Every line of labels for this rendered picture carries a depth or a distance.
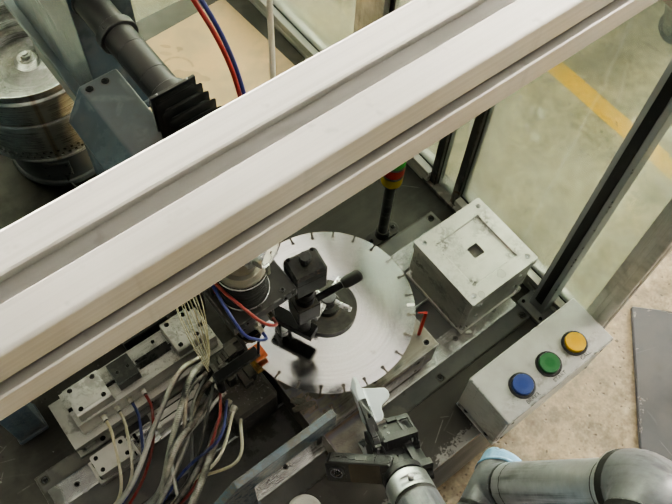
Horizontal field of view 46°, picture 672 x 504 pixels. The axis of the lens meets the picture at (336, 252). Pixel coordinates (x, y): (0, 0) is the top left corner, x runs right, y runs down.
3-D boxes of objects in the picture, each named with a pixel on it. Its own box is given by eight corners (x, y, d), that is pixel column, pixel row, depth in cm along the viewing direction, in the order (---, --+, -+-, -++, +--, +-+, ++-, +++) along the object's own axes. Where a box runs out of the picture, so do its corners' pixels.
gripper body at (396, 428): (408, 441, 142) (435, 488, 132) (363, 456, 141) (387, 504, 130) (405, 408, 139) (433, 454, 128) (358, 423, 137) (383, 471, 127)
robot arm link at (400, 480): (396, 524, 127) (391, 488, 123) (385, 503, 131) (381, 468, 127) (439, 509, 128) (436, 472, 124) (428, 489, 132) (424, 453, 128)
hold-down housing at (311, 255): (312, 294, 136) (314, 235, 119) (325, 316, 134) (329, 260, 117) (283, 307, 134) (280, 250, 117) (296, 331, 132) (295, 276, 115)
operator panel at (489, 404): (552, 327, 170) (573, 297, 157) (589, 366, 166) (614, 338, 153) (455, 403, 161) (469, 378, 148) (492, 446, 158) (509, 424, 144)
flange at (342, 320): (351, 341, 145) (352, 335, 143) (291, 329, 146) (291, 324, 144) (361, 287, 151) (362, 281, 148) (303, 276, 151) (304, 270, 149)
